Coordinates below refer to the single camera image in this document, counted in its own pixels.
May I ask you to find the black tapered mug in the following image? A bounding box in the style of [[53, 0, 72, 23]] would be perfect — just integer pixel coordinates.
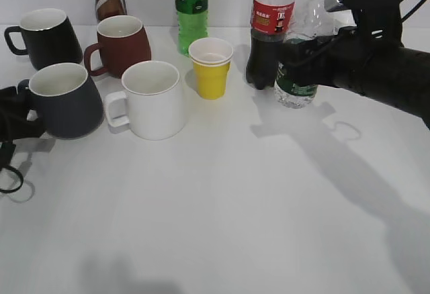
[[4, 8, 83, 70]]

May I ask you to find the clear water bottle green label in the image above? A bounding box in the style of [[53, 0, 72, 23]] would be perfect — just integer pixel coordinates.
[[274, 0, 335, 109]]

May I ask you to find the green soda bottle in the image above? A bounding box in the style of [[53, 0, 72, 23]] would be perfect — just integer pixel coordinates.
[[175, 0, 208, 56]]

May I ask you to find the yellow paper cup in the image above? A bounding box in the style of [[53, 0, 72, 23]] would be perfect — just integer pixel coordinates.
[[189, 38, 234, 100]]

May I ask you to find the cola bottle red label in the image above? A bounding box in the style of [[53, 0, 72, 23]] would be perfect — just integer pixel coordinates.
[[245, 0, 295, 90]]

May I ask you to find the white ceramic mug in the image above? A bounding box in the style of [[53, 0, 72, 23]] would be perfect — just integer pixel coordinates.
[[104, 60, 187, 140]]

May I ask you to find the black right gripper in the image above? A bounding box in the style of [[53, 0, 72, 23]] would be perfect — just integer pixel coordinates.
[[277, 0, 429, 125]]

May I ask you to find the brown red mug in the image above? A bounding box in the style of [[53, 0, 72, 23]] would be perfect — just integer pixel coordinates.
[[83, 15, 152, 78]]

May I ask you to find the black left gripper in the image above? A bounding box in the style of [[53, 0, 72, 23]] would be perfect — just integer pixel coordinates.
[[1, 87, 46, 142]]

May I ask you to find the dark grey round mug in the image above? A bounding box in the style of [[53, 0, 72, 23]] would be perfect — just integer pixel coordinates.
[[17, 62, 104, 140]]

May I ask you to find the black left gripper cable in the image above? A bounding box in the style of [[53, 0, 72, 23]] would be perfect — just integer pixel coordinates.
[[0, 141, 25, 195]]

